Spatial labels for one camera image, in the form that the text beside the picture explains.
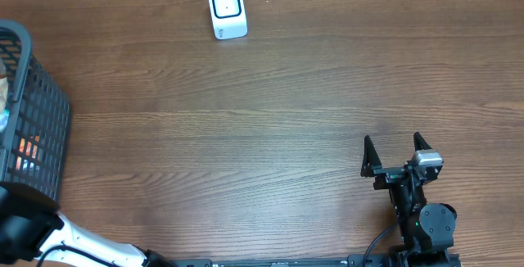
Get white barcode scanner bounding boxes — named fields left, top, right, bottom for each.
left=208, top=0, right=248, bottom=40

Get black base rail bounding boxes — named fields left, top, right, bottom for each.
left=171, top=253, right=463, bottom=267

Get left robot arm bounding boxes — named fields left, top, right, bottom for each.
left=1, top=182, right=174, bottom=267

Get grey plastic mesh basket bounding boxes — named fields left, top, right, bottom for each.
left=1, top=20, right=72, bottom=201

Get items inside basket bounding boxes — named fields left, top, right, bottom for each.
left=1, top=61, right=38, bottom=170

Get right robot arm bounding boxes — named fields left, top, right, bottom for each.
left=360, top=133, right=461, bottom=266

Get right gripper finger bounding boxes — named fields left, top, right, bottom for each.
left=360, top=135, right=382, bottom=177
left=413, top=132, right=432, bottom=151

